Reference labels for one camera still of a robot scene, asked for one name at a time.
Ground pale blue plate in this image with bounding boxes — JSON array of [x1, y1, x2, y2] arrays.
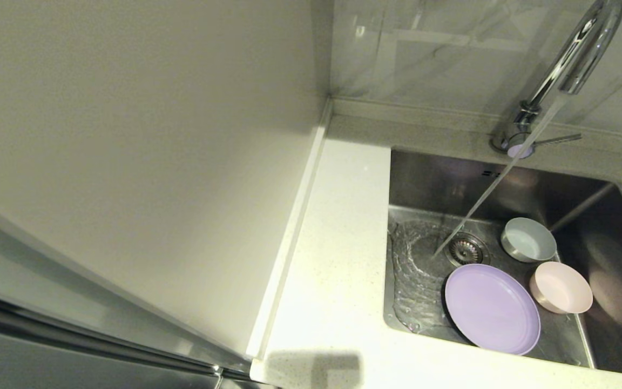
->
[[444, 263, 542, 356]]

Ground blue-grey bowl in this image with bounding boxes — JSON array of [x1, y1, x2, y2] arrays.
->
[[500, 217, 558, 263]]

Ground pink bowl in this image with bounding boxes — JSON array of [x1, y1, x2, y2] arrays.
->
[[529, 261, 593, 314]]

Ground chrome gooseneck faucet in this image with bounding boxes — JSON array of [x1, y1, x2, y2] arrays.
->
[[489, 0, 622, 160]]

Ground stainless steel sink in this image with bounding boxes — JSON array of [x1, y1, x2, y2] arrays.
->
[[383, 146, 622, 379]]

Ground white trim strip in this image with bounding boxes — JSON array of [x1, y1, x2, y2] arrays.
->
[[246, 100, 334, 361]]

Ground round metal drain strainer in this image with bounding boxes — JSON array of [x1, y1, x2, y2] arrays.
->
[[444, 231, 491, 268]]

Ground white cabinet side panel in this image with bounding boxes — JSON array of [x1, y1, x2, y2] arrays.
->
[[0, 0, 333, 360]]

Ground stainless steel appliance door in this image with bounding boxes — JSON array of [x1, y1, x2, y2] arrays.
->
[[0, 208, 252, 389]]

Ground chrome bar handle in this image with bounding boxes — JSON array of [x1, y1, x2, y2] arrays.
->
[[0, 289, 279, 389]]

